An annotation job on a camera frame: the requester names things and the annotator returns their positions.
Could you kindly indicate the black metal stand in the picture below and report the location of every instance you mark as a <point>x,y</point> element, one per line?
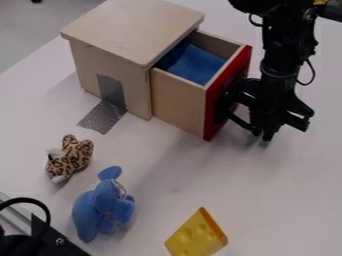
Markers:
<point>31,240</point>

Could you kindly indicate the drawer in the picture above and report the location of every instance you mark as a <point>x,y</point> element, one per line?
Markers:
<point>180,96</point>

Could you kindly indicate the grey tape strip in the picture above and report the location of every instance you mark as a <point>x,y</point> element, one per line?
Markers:
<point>104,111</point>

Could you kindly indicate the yellow toy cheese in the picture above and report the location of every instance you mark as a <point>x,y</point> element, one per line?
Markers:
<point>198,235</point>

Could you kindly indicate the cabinet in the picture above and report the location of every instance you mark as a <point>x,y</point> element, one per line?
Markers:
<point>127,36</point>

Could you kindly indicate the blue plush elephant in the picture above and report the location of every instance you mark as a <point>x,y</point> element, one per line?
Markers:
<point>102,205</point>

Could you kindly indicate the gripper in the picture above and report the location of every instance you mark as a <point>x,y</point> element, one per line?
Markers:
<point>276,100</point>

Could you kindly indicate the leopard plush animal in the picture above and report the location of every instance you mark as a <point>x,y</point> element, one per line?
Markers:
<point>69,158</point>

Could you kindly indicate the blue cloth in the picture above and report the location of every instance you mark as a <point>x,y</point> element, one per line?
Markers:
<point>196,65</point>

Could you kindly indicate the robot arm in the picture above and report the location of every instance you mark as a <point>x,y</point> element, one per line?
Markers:
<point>285,36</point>

